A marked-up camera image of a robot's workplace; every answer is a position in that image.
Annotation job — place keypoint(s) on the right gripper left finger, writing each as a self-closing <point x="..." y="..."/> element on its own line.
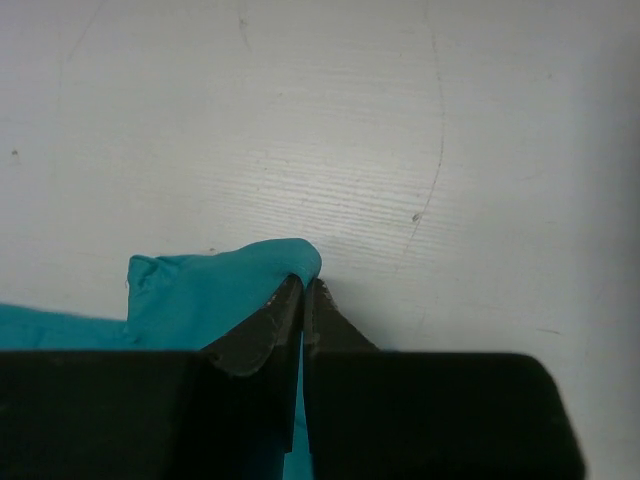
<point x="224" y="412"/>

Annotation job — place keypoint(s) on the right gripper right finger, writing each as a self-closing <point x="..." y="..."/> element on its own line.
<point x="379" y="414"/>

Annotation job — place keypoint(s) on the teal t shirt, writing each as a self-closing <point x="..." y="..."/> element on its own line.
<point x="181" y="303"/>

